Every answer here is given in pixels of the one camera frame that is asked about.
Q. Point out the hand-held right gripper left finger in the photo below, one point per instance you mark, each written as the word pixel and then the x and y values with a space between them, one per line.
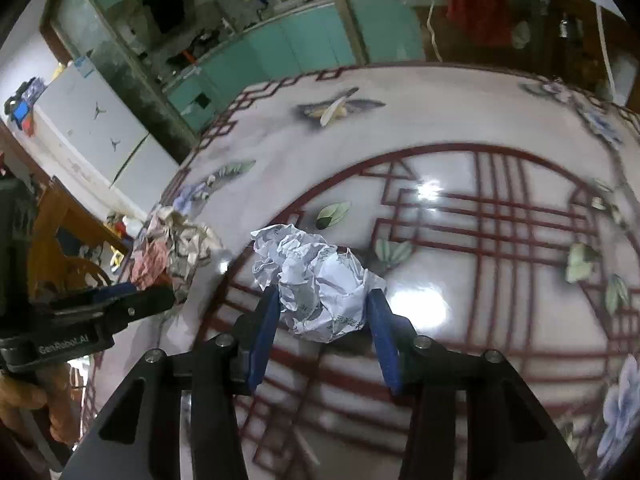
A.
pixel 265 330

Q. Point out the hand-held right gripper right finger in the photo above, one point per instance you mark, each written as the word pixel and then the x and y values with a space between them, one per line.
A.
pixel 385 335

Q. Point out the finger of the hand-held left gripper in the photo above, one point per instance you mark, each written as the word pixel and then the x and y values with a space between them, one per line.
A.
pixel 115 291
pixel 145 302

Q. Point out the red and cream paper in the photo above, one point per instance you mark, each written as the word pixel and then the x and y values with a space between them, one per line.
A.
pixel 175 250

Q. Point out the small white printed paper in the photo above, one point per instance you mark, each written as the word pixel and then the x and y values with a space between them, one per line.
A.
pixel 320 290

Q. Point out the person's left hand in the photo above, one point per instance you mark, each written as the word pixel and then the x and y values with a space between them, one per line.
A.
pixel 65 405

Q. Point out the carved light wooden chair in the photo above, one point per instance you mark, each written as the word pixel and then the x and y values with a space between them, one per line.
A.
pixel 55 220

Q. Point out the white refrigerator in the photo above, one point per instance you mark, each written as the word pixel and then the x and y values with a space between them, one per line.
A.
pixel 90 125

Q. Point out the pile of colourful packets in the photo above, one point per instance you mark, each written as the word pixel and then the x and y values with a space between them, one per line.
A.
pixel 25 105

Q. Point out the glass sliding door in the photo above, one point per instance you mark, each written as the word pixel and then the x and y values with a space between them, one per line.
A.
pixel 125 75

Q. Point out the black range hood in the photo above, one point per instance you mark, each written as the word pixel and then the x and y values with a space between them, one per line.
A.
pixel 167 7

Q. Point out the teal kitchen cabinets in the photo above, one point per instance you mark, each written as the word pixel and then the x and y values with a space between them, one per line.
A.
pixel 300 35

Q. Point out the dark wooden chair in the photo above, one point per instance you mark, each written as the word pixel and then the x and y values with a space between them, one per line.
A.
pixel 575 60

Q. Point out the red garment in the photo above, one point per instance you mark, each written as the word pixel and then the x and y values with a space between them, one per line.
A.
pixel 480 5

